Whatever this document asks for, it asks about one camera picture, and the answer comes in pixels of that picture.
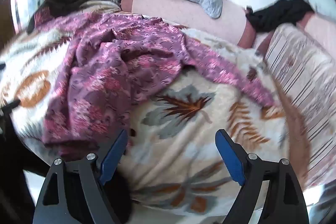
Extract purple floral garment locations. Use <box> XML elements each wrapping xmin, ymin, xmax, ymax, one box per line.
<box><xmin>34</xmin><ymin>13</ymin><xmax>276</xmax><ymax>159</ymax></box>

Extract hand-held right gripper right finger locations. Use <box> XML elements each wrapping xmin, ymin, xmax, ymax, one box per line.
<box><xmin>215</xmin><ymin>129</ymin><xmax>309</xmax><ymax>224</ymax></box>

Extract leaf print fleece blanket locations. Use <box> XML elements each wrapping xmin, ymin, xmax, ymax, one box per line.
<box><xmin>0</xmin><ymin>1</ymin><xmax>315</xmax><ymax>214</ymax></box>

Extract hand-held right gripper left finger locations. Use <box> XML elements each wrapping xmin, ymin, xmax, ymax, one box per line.
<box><xmin>33</xmin><ymin>129</ymin><xmax>129</xmax><ymax>224</ymax></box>

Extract striped beige cushion cover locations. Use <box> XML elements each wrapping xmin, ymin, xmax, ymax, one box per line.
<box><xmin>264</xmin><ymin>23</ymin><xmax>336</xmax><ymax>188</ymax></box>

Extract grey striped blanket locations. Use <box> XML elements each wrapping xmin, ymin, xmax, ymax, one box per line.
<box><xmin>81</xmin><ymin>0</ymin><xmax>121</xmax><ymax>14</ymax></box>

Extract black cloth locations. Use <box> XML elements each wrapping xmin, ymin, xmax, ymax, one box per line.
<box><xmin>247</xmin><ymin>0</ymin><xmax>319</xmax><ymax>33</ymax></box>

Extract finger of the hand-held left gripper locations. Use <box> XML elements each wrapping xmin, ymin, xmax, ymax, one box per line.
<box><xmin>0</xmin><ymin>99</ymin><xmax>21</xmax><ymax>115</ymax></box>

